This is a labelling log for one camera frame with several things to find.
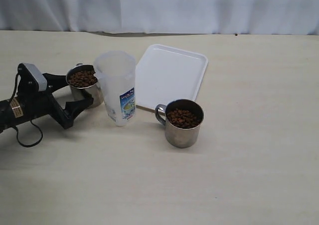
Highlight clear plastic container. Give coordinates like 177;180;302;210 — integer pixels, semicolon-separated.
93;50;136;127

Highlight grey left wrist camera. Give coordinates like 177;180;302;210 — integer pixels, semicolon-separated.
24;63;47;92

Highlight white plastic tray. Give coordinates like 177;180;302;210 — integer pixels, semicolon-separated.
135;44;208;111

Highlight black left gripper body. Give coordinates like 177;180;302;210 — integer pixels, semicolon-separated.
16;63;74;129

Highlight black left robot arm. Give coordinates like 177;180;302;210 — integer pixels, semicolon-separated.
0;63;94;131

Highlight right steel mug with kibble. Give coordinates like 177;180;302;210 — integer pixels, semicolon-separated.
155;99;204;148

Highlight white backdrop curtain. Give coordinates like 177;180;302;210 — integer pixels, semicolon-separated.
0;0;319;35

